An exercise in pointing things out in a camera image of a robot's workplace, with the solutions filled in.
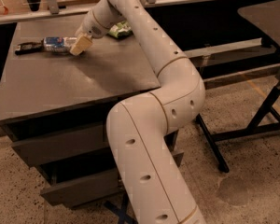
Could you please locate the dark rxbar chocolate wrapper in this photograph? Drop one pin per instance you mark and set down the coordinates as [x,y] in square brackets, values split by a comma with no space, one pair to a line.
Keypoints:
[28,47]

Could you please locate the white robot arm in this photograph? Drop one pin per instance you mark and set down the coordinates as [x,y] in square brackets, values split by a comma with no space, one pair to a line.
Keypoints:
[136,127]

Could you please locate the upper grey drawer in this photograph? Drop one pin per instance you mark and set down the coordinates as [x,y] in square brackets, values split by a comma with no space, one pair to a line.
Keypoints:
[61,145]

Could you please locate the grey drawer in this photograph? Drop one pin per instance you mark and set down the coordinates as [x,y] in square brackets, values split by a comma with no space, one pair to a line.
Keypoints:
[61,145]
[82,179]

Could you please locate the green chip bag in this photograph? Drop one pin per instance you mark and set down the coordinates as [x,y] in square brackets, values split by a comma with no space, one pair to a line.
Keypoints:
[120,30]

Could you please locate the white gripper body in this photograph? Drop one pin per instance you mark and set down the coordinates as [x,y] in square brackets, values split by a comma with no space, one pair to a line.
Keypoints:
[90,27]

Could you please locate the grey drawer cabinet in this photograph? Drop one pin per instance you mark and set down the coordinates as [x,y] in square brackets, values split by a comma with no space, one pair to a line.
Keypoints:
[44,93]

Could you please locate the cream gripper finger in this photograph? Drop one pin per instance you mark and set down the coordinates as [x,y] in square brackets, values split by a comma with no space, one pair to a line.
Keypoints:
[82,43]

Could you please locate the lower grey drawer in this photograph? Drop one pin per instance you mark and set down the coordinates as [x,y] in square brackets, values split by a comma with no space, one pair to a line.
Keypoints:
[82,179]

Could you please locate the blue tape cross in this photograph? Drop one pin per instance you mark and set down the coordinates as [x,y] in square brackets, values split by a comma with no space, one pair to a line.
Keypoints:
[121,212]

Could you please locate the black metal table stand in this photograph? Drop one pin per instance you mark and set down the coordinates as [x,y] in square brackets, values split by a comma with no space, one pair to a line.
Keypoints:
[253,127]

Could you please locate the silver blue redbull can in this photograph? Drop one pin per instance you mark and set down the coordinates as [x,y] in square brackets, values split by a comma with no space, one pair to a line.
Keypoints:
[58,44]

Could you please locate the dark table on right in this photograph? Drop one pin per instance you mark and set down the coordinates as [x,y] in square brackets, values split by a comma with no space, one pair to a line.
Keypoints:
[266,17]

